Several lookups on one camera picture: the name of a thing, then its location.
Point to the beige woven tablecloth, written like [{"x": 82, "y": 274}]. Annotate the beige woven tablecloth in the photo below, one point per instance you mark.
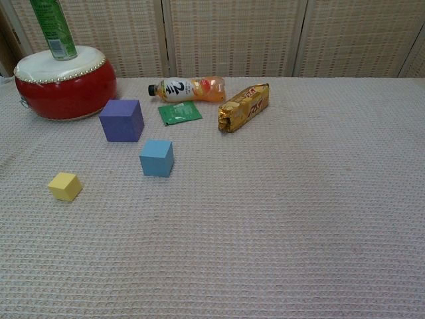
[{"x": 265, "y": 216}]

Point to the green foil sachet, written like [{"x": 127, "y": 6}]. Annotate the green foil sachet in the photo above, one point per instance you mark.
[{"x": 179, "y": 113}]

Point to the medium blue cube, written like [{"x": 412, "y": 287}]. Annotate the medium blue cube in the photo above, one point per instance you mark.
[{"x": 156, "y": 159}]

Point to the woven bamboo screen panel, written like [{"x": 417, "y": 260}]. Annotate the woven bamboo screen panel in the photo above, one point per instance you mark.
[
  {"x": 358, "y": 36},
  {"x": 417, "y": 61},
  {"x": 126, "y": 33},
  {"x": 232, "y": 36}
]

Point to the small yellow cube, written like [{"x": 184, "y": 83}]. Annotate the small yellow cube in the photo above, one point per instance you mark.
[{"x": 64, "y": 187}]

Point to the brown wooden cabinet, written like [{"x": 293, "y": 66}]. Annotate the brown wooden cabinet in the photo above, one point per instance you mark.
[{"x": 7, "y": 43}]

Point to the gold snack packet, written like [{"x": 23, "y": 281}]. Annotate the gold snack packet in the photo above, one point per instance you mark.
[{"x": 242, "y": 108}]

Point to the red drum white skin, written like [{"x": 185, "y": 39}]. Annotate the red drum white skin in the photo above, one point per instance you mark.
[{"x": 66, "y": 96}]

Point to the orange drink plastic bottle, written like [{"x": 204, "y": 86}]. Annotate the orange drink plastic bottle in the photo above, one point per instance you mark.
[{"x": 179, "y": 90}]

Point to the large purple cube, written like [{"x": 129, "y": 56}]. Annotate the large purple cube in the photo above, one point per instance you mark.
[{"x": 121, "y": 123}]

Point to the tall green drink can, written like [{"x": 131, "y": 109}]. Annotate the tall green drink can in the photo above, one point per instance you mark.
[{"x": 53, "y": 26}]

